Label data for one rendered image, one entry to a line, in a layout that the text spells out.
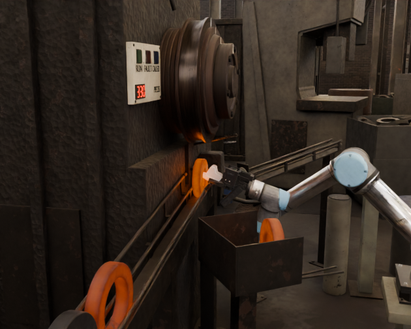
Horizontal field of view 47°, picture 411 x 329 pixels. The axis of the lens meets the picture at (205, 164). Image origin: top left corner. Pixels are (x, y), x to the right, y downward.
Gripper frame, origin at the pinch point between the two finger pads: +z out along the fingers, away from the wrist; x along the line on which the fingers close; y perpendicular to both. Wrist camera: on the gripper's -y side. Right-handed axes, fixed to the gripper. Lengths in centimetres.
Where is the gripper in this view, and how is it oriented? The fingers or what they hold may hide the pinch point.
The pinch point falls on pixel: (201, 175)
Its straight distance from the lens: 187.9
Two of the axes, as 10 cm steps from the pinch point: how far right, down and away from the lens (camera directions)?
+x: -2.2, 2.0, -9.6
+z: -9.3, -3.4, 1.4
